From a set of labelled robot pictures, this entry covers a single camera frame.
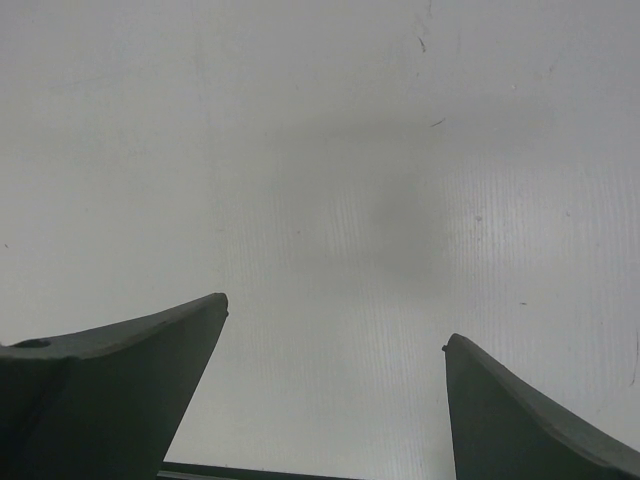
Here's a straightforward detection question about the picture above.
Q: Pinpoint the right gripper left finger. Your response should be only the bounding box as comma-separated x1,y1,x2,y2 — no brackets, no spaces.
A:
1,293,228,479

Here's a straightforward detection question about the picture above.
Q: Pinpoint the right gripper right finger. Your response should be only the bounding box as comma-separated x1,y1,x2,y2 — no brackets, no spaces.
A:
442,334,639,479

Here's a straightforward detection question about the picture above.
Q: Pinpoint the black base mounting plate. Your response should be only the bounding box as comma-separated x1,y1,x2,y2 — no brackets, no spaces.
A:
156,462,348,480

